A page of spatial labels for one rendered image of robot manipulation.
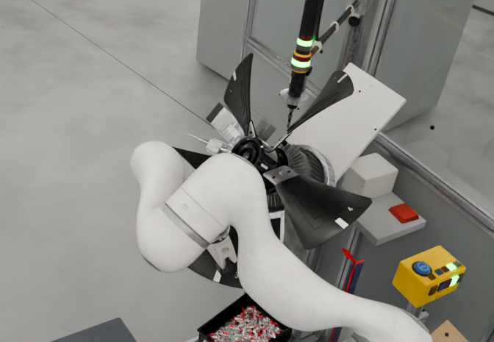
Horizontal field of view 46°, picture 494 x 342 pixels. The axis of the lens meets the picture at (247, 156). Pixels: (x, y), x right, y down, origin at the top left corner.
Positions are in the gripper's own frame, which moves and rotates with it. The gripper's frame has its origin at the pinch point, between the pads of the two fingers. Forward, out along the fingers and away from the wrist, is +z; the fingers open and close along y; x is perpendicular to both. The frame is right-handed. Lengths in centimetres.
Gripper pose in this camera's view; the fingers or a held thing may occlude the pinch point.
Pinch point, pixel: (223, 266)
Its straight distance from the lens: 159.6
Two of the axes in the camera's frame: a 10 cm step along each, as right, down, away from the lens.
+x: -8.4, 4.4, -3.0
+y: -5.2, -5.4, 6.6
